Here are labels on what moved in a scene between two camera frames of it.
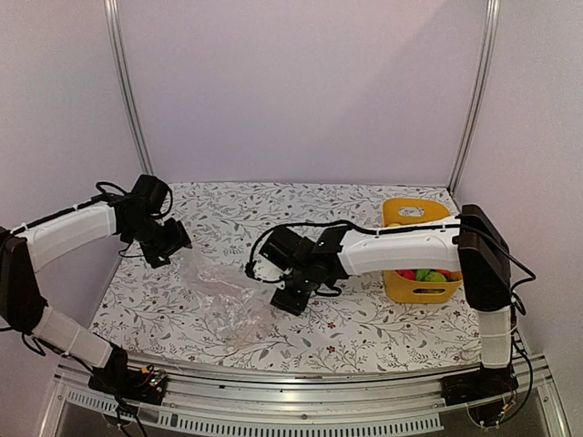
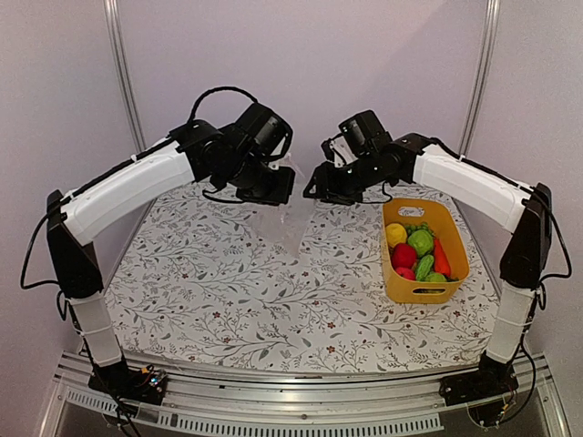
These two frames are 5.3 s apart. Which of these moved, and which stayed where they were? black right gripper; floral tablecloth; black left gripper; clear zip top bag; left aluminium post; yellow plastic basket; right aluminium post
Moved: black left gripper; clear zip top bag; black right gripper
Stayed: floral tablecloth; yellow plastic basket; left aluminium post; right aluminium post
